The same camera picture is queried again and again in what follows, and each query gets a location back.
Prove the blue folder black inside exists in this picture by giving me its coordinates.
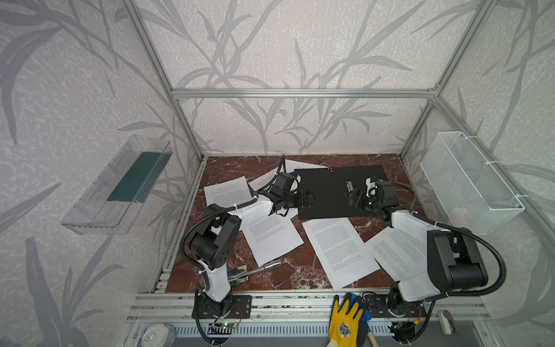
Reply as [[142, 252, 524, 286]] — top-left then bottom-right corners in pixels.
[[295, 166, 388, 221]]

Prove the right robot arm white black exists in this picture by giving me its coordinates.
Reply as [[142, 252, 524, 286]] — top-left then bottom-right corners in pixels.
[[345, 178, 507, 304]]

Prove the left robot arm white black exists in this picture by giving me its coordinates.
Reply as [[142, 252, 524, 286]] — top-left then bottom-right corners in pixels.
[[179, 172, 315, 304]]

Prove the paper sheet back top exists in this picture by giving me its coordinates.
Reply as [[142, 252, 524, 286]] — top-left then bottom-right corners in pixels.
[[286, 159, 325, 173]]

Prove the yellow blue work glove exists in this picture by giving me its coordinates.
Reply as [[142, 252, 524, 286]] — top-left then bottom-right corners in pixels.
[[328, 292, 369, 347]]

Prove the small beige device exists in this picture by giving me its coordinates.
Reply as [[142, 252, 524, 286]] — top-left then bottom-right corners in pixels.
[[437, 310, 458, 335]]

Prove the green circuit board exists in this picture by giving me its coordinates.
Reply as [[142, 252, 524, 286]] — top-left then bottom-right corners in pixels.
[[208, 320, 241, 335]]

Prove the clear plastic tray green base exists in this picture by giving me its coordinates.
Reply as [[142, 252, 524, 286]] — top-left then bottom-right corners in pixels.
[[61, 135, 173, 236]]

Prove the white tape roll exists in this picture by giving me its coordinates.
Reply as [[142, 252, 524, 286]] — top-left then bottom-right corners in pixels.
[[141, 324, 176, 347]]

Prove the white wire mesh basket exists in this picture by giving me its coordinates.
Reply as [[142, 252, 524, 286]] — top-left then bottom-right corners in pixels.
[[421, 132, 525, 236]]

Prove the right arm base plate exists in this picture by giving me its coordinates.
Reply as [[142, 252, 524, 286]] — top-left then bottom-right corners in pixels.
[[362, 292, 427, 320]]

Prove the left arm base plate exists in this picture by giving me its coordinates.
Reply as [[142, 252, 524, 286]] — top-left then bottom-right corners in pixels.
[[192, 293, 252, 320]]

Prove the aluminium frame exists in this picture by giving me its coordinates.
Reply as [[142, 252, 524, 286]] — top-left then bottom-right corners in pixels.
[[132, 1, 554, 345]]

